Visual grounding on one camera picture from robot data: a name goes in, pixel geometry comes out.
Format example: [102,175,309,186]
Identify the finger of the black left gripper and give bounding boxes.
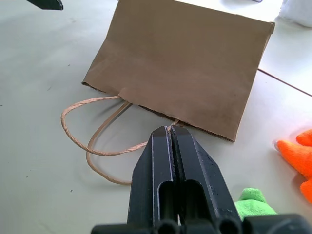
[25,0,64,11]

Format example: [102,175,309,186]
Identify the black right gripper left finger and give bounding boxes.
[127,126,180,226]

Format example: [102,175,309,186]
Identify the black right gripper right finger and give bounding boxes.
[170,126,243,226]

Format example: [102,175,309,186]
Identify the brown paper bag with handles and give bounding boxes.
[60,0,275,185]

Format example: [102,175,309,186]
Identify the green plush toy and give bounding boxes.
[234,187,277,221]

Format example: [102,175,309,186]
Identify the orange plush toy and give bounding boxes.
[273,129,312,203]

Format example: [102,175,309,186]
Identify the white cloth object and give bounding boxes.
[274,0,312,27]

